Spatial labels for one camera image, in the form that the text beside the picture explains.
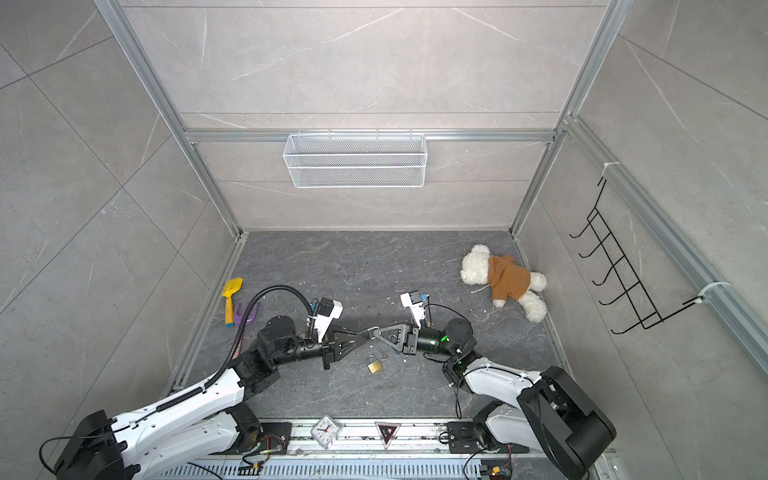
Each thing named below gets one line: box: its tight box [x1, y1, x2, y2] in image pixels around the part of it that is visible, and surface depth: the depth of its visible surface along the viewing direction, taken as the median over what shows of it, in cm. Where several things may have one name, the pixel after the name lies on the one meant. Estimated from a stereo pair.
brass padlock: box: [366, 354, 383, 374], surface depth 87 cm
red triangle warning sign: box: [374, 421, 401, 450], surface depth 76 cm
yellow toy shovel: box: [222, 277, 244, 327], surface depth 100 cm
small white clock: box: [310, 414, 341, 449], surface depth 75 cm
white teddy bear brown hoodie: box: [460, 244, 547, 323], surface depth 99 cm
